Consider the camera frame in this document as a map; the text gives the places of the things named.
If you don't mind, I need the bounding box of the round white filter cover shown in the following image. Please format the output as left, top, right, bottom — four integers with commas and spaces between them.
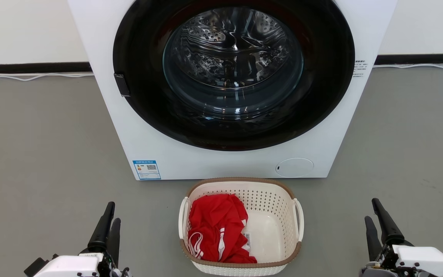
275, 158, 315, 178

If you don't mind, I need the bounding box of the small printed text sticker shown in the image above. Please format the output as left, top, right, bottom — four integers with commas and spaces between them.
352, 60, 368, 79

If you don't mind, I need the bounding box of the red garment with white stripes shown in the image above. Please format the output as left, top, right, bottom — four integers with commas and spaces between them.
187, 194, 258, 264

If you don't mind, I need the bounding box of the white floor cable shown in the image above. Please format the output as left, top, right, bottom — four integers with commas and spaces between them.
373, 63, 443, 71
0, 72, 94, 82

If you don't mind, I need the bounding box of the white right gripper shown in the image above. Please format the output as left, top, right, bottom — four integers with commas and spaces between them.
361, 198, 443, 277

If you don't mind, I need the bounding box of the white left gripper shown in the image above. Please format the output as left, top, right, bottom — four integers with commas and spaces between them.
33, 202, 130, 277

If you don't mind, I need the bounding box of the white perforated laundry basket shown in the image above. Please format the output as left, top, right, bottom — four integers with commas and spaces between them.
178, 177, 305, 277

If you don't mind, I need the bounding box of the steel washing drum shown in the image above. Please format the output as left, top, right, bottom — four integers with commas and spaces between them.
163, 7, 304, 116

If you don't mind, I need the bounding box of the black baseboard strip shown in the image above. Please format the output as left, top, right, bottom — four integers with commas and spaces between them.
374, 54, 443, 65
0, 62, 92, 74

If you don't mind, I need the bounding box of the blue energy label sticker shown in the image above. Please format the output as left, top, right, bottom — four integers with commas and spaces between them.
132, 160, 162, 180

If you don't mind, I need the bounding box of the black door latch handle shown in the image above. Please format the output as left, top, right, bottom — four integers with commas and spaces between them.
114, 73, 131, 97

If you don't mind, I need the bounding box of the black round washer door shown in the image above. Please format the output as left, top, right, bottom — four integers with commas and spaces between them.
113, 0, 356, 151

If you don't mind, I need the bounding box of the white washing machine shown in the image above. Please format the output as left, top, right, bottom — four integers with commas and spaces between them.
67, 0, 398, 181

